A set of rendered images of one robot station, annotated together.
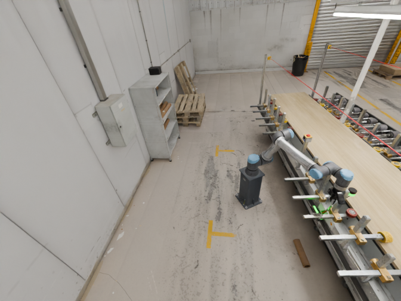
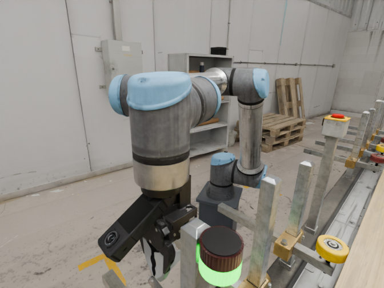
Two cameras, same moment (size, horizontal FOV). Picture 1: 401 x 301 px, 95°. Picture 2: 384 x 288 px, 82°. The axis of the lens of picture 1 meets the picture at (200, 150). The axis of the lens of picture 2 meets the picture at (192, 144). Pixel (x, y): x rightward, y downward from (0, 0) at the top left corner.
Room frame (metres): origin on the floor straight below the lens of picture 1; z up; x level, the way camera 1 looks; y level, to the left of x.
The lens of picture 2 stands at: (0.75, -1.37, 1.39)
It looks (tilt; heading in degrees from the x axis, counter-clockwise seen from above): 19 degrees down; 40
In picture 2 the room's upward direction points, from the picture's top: 1 degrees clockwise
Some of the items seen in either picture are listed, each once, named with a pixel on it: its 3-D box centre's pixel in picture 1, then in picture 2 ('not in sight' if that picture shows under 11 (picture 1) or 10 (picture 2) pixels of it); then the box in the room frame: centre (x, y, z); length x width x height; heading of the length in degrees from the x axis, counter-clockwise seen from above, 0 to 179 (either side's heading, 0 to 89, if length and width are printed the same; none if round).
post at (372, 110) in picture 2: (276, 119); (363, 141); (2.71, -1.33, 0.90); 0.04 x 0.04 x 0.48; 86
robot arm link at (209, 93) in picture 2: (331, 168); (187, 101); (1.07, -1.08, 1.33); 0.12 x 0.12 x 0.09; 16
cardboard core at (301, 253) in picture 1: (301, 252); not in sight; (0.96, -1.09, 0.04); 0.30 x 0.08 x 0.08; 176
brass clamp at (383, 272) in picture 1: (380, 270); not in sight; (0.44, -1.16, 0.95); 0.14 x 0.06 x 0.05; 176
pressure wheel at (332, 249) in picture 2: not in sight; (328, 258); (1.41, -1.35, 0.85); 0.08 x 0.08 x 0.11
